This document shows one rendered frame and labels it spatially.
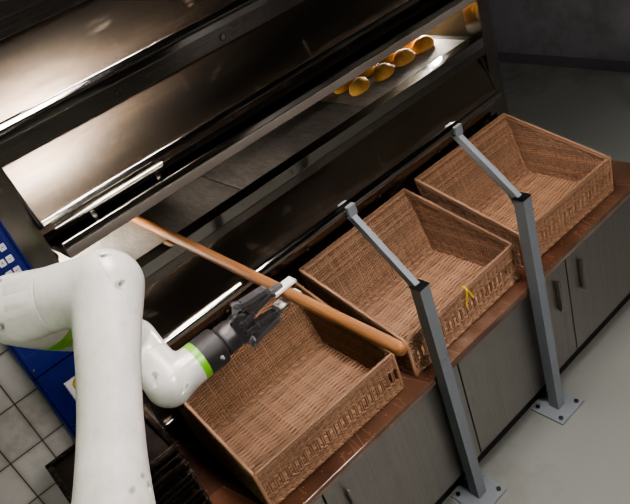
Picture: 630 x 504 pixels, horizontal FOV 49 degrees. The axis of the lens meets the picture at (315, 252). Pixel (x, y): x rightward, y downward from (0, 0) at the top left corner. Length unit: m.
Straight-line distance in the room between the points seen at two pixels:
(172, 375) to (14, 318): 0.44
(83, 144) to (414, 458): 1.37
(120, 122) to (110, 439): 1.13
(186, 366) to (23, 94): 0.79
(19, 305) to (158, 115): 0.96
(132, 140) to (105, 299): 0.94
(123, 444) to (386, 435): 1.23
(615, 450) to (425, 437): 0.73
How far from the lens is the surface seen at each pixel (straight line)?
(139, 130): 2.01
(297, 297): 1.62
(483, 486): 2.61
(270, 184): 2.26
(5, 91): 1.87
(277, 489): 2.03
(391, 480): 2.28
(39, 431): 2.17
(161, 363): 1.55
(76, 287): 1.15
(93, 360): 1.09
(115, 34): 1.96
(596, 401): 2.86
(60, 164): 1.95
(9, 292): 1.22
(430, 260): 2.67
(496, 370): 2.48
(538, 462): 2.70
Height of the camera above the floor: 2.13
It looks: 32 degrees down
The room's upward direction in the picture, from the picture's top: 21 degrees counter-clockwise
